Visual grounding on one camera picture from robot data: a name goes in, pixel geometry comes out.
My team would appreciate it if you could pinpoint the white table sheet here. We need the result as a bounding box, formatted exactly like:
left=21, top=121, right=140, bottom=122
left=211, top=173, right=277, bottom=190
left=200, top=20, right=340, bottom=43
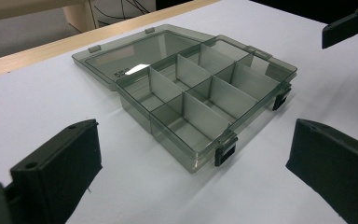
left=0, top=0, right=358, bottom=224

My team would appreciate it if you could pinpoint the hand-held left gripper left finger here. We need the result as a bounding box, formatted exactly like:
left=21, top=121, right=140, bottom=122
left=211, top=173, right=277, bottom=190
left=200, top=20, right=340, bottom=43
left=9, top=119, right=103, bottom=224

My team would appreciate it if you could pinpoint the bundle of black cables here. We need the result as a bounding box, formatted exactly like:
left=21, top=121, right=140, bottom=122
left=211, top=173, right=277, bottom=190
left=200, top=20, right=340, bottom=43
left=90, top=0, right=157, bottom=28

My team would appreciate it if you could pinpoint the light wooden furniture frame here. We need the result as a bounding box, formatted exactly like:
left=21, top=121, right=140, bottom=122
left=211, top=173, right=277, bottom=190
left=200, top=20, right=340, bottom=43
left=0, top=0, right=100, bottom=33

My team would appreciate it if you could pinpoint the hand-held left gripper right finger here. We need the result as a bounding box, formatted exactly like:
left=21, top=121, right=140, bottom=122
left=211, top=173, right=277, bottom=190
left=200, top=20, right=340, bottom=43
left=285, top=118, right=358, bottom=224

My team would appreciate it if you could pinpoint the grey transparent compartment box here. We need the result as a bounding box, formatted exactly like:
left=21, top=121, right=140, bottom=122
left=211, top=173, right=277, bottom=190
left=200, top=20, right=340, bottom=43
left=71, top=23, right=299, bottom=175

